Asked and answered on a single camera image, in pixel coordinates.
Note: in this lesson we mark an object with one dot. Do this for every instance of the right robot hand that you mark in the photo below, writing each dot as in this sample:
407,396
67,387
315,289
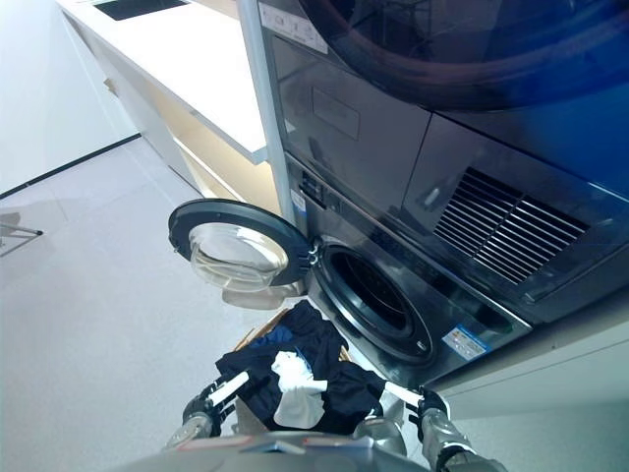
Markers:
427,399

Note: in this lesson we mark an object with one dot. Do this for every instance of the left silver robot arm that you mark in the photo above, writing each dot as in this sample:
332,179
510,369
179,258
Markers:
189,432

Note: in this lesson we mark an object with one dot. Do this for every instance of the blue garment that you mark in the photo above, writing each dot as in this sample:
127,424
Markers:
277,336

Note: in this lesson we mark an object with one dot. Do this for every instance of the white base cabinet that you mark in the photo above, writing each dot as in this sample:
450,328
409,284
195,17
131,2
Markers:
162,128

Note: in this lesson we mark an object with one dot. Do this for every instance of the white kitchen countertop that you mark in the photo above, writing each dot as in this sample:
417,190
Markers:
182,64

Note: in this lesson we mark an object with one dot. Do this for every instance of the round washing machine door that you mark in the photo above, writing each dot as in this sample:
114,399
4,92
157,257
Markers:
275,231

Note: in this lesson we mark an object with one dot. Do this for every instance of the wooden laundry basket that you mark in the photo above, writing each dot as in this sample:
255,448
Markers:
260,334

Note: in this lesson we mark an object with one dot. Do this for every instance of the dark grey washing machine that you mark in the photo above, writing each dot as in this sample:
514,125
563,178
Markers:
393,128
442,300

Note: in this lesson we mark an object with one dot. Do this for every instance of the metal folding rack leg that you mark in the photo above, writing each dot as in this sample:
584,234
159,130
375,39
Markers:
19,235

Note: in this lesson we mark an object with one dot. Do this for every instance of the grey robot torso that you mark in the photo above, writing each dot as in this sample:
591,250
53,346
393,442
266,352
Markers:
295,454

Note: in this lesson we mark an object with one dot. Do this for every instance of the white garment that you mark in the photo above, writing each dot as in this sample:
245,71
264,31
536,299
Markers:
297,393

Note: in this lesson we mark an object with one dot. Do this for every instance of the silver robot leg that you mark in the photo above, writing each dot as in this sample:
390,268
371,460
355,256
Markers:
381,431

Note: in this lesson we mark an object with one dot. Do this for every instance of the dark navy garment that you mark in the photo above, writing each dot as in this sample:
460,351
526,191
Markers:
319,344

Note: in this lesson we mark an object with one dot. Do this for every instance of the black induction cooktop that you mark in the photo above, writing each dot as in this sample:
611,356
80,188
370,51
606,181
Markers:
135,7

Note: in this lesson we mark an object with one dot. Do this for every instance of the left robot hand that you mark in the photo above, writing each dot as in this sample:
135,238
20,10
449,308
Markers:
216,395

